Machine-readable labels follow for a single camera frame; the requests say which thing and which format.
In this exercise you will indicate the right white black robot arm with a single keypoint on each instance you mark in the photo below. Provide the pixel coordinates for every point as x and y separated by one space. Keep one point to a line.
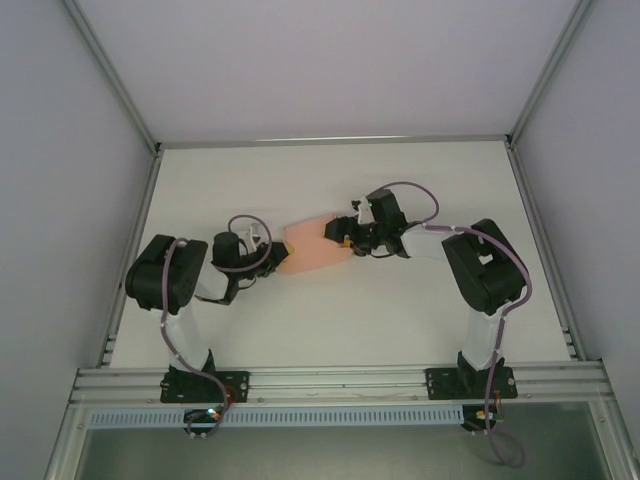
485 270

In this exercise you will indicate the short aluminium table edge rail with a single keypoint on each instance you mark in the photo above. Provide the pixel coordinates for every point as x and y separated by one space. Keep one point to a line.
545 250
132 240

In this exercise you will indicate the small circuit board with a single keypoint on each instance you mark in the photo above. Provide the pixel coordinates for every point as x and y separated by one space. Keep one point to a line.
205 415
480 417

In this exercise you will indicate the long aluminium table edge rail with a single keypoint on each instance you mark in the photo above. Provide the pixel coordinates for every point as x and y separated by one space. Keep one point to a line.
325 140

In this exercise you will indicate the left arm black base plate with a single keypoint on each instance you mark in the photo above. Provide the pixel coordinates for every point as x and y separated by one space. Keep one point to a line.
240 387

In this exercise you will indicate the aluminium frame post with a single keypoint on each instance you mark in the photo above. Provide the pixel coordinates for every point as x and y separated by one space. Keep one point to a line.
545 75
115 75

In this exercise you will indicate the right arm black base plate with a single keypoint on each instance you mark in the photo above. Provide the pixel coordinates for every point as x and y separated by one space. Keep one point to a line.
440 384

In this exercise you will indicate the wide aluminium mounting rail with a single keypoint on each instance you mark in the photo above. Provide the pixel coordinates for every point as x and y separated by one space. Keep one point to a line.
340 385

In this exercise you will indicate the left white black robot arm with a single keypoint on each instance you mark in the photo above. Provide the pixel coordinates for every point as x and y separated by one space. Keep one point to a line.
167 275

